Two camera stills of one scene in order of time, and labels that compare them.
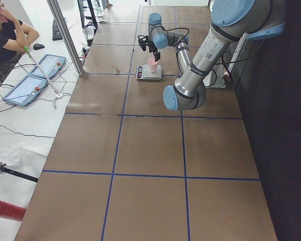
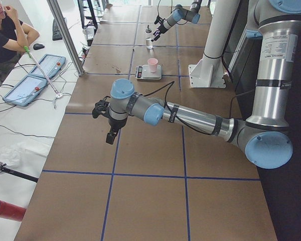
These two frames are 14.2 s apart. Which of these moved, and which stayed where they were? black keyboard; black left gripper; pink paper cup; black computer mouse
Moved: black left gripper
Stayed: black computer mouse; black keyboard; pink paper cup
